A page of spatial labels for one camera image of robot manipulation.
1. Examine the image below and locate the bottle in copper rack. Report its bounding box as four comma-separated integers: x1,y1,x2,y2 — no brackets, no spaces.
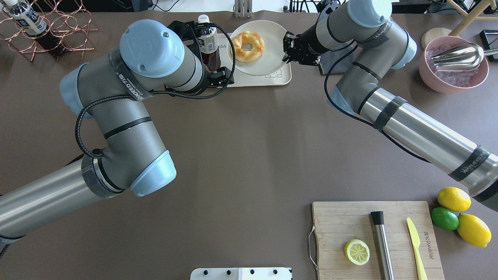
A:
2,0,66,57

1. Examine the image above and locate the pink bowl of ice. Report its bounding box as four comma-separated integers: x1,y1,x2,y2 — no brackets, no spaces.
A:
419,36,489,93

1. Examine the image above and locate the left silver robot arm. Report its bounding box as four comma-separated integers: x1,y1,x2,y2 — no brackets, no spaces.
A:
0,19,235,250

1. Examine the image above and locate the half lemon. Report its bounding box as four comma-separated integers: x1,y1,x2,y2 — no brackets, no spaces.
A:
344,239,370,266

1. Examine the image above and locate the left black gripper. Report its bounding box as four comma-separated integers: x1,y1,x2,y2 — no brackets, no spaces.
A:
165,21,235,96

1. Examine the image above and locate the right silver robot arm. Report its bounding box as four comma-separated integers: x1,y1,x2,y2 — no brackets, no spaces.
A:
283,0,498,211

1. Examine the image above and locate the dark sauce bottle on tray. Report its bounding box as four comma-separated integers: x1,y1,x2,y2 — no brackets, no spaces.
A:
196,14,221,72

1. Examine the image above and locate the glazed twisted donut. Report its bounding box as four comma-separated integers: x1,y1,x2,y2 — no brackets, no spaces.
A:
232,31,265,63

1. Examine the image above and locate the green lime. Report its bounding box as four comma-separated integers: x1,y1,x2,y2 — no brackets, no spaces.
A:
430,207,459,231

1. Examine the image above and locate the yellow lemon near lime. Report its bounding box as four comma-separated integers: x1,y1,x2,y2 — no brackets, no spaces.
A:
437,187,472,212

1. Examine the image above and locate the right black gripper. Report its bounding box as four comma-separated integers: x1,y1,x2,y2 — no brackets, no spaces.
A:
282,32,325,66

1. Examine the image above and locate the steel muddler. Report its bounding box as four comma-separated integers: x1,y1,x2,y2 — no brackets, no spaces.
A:
370,211,395,280

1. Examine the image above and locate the steel ice scoop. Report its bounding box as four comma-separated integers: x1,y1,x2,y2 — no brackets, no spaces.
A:
431,43,498,72

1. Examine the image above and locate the yellow plastic knife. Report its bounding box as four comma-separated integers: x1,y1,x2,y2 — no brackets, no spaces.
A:
406,217,428,280

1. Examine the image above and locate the white round plate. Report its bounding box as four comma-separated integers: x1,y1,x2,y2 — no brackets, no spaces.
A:
226,20,287,76

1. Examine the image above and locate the copper wire bottle rack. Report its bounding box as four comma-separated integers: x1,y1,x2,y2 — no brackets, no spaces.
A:
1,0,98,62

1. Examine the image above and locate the bamboo cutting board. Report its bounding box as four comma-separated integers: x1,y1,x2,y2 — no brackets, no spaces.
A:
312,201,445,280

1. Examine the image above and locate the yellow lemon outer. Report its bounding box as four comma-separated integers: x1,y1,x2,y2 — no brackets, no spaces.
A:
457,213,492,248

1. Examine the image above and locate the white rabbit tray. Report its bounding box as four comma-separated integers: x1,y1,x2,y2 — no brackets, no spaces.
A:
217,33,292,87

